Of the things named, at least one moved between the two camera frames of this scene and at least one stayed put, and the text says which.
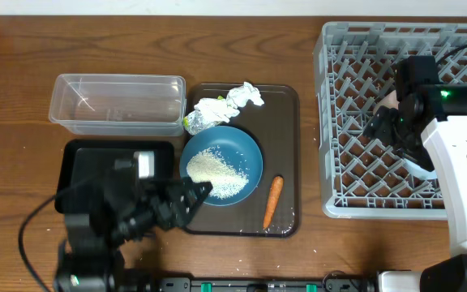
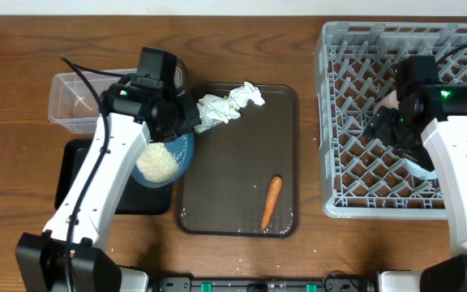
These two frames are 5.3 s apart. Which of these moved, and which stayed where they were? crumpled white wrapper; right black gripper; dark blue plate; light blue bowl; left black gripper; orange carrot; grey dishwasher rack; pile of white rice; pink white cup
Moved: left black gripper; pile of white rice; dark blue plate
Stayed: pink white cup; orange carrot; right black gripper; grey dishwasher rack; crumpled white wrapper; light blue bowl
